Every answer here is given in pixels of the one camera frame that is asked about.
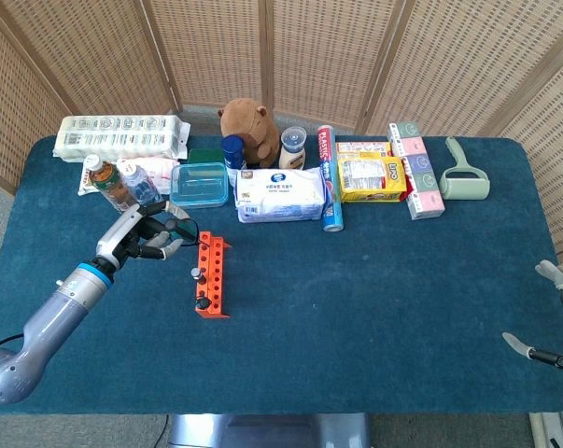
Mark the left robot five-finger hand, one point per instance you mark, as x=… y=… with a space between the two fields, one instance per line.
x=120 y=233

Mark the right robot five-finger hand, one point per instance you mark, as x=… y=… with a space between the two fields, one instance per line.
x=549 y=271

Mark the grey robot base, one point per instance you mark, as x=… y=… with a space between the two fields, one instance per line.
x=262 y=431

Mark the orange screwdriver rack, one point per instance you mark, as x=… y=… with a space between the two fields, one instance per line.
x=215 y=270

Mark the green label tea bottle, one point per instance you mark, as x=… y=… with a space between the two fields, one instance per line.
x=110 y=184

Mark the clear water bottle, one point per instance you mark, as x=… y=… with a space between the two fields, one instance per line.
x=143 y=186

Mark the white pink snack bag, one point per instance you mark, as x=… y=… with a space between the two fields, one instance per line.
x=162 y=172

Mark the clear container blue lid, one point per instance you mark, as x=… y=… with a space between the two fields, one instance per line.
x=199 y=186

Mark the white toilet paper pack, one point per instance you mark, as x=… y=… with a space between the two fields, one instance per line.
x=117 y=137

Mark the dark green box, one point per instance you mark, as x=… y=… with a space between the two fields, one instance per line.
x=206 y=156

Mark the pale green lint roller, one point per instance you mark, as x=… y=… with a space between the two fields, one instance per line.
x=465 y=186

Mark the blue white spray can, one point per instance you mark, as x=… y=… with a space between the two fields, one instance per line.
x=233 y=151

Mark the pastel tissue box pack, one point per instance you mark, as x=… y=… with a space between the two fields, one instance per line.
x=421 y=177

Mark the white blue wipes pack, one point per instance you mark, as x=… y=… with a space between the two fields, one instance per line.
x=281 y=196

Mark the brown capybara plush toy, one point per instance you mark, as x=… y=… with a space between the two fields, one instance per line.
x=250 y=126

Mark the cream bottle clear cap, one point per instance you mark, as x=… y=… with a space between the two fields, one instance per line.
x=291 y=156

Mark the blue carpet table cover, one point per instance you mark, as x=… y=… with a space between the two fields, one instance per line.
x=356 y=303

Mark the yellow Lipo snack bag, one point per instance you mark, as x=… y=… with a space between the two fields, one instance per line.
x=372 y=179

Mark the wicker folding screen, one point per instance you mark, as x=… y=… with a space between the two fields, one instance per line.
x=206 y=46

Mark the blue plastic wrap roll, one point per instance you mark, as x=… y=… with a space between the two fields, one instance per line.
x=331 y=205

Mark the red yellow cookie box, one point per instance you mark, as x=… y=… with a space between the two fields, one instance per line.
x=362 y=148

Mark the white metal frame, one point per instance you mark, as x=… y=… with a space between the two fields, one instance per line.
x=542 y=429

